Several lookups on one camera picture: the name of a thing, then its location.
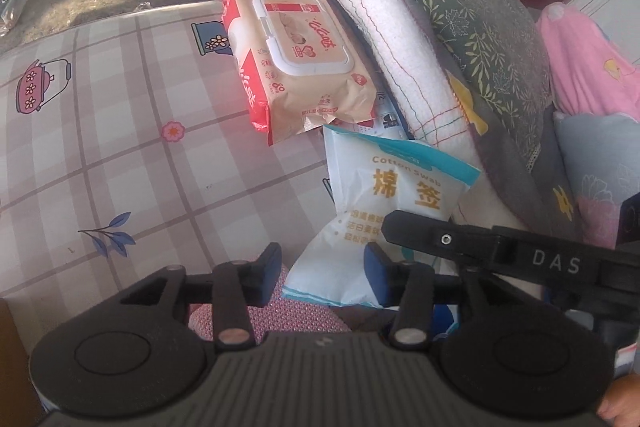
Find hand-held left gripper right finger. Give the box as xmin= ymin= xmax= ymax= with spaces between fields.
xmin=364 ymin=243 xmax=531 ymax=350

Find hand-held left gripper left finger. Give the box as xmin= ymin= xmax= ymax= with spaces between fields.
xmin=117 ymin=242 xmax=283 ymax=350

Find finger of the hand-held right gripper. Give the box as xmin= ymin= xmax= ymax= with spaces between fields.
xmin=382 ymin=209 xmax=501 ymax=270

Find white blue cotton swab packet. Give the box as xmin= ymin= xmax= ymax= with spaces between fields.
xmin=281 ymin=124 xmax=482 ymax=309

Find person's right hand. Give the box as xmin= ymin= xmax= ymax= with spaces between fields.
xmin=597 ymin=373 xmax=640 ymax=423

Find light blue floral pillow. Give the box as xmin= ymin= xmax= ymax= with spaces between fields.
xmin=552 ymin=112 xmax=640 ymax=250

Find grey leaf print pillow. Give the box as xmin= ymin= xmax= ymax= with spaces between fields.
xmin=407 ymin=0 xmax=552 ymax=160

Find pink pillow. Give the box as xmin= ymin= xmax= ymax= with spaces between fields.
xmin=537 ymin=2 xmax=640 ymax=122

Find grey white quilt yellow flowers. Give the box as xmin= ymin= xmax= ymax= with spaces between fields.
xmin=285 ymin=0 xmax=581 ymax=248

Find red beige wet wipes pack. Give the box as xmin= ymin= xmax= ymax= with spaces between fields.
xmin=221 ymin=0 xmax=377 ymax=148

